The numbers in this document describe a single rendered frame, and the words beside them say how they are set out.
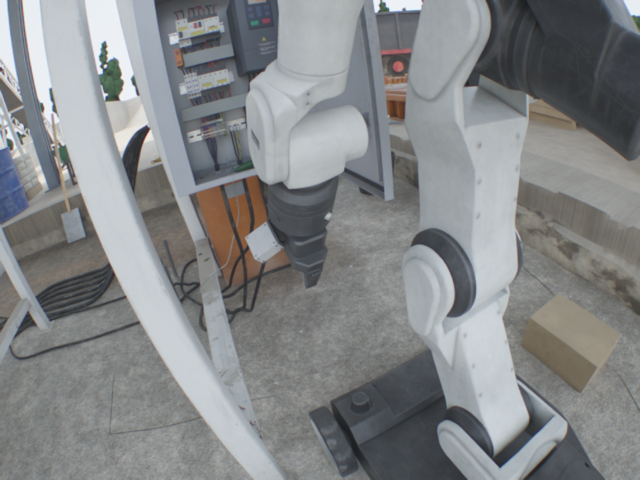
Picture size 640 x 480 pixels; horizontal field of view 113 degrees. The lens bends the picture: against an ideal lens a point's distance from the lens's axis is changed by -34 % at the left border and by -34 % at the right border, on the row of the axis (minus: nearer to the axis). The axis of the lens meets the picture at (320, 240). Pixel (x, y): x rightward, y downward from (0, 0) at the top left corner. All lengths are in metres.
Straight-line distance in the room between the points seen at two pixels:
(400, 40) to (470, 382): 8.75
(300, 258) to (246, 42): 0.64
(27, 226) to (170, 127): 3.13
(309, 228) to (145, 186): 2.96
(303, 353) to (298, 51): 1.07
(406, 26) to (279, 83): 8.88
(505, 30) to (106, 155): 0.51
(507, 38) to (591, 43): 0.09
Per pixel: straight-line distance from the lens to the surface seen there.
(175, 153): 0.92
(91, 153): 0.51
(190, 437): 1.14
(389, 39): 9.10
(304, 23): 0.26
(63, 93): 0.54
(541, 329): 1.16
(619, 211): 1.67
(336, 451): 0.79
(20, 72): 5.78
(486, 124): 0.41
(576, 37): 0.30
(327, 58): 0.27
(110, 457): 1.28
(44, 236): 3.84
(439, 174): 0.45
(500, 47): 0.34
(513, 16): 0.35
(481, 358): 0.58
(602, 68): 0.30
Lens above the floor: 0.90
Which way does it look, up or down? 29 degrees down
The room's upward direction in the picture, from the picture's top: 10 degrees counter-clockwise
